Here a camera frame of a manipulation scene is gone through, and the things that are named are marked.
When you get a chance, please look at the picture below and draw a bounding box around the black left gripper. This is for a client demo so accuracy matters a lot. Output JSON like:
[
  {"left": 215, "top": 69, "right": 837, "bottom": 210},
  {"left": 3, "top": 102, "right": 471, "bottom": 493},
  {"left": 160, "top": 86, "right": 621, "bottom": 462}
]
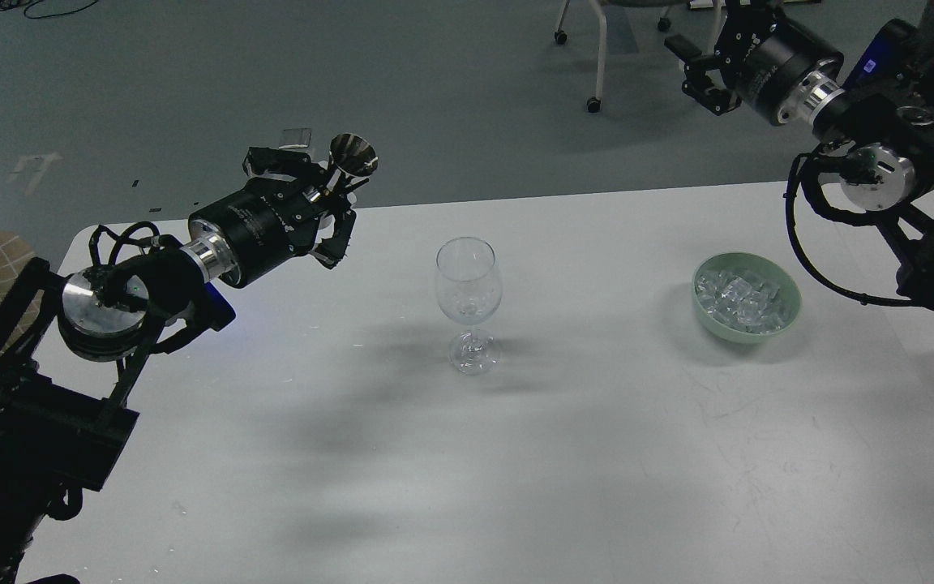
[{"left": 181, "top": 147, "right": 370, "bottom": 289}]

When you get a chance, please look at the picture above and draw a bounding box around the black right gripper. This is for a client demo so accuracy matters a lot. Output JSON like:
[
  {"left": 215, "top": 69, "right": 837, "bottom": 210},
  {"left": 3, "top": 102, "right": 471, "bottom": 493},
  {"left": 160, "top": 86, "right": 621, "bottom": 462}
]
[{"left": 664, "top": 1, "right": 844, "bottom": 126}]

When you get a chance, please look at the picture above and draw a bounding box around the steel double jigger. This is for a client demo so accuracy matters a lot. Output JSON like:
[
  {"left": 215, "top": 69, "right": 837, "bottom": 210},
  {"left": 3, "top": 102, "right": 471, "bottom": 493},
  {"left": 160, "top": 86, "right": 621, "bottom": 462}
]
[{"left": 322, "top": 133, "right": 379, "bottom": 202}]

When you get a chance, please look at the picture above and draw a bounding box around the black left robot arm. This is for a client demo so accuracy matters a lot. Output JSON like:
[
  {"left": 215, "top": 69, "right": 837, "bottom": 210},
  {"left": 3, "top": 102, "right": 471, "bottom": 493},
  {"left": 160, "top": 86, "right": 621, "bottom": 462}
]
[{"left": 0, "top": 134, "right": 379, "bottom": 583}]

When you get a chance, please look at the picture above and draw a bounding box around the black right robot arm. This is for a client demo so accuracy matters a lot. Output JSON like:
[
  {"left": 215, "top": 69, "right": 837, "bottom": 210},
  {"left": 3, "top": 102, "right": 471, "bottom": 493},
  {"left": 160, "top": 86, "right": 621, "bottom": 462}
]
[{"left": 664, "top": 1, "right": 934, "bottom": 313}]

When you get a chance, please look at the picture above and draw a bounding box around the clear wine glass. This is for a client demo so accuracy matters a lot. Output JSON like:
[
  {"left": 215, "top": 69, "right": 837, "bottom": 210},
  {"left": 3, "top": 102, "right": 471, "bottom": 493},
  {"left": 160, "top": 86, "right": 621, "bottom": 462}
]
[{"left": 434, "top": 236, "right": 503, "bottom": 375}]

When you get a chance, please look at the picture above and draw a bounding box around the white rolling chair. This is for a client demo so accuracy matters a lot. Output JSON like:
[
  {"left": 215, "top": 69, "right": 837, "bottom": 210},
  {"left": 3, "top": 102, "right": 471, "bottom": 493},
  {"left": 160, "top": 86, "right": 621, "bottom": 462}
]
[{"left": 553, "top": 0, "right": 727, "bottom": 114}]

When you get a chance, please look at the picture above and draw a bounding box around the green bowl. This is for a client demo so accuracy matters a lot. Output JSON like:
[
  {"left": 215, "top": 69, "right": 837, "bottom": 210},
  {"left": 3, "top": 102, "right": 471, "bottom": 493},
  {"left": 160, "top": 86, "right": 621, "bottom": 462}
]
[{"left": 690, "top": 251, "right": 802, "bottom": 346}]

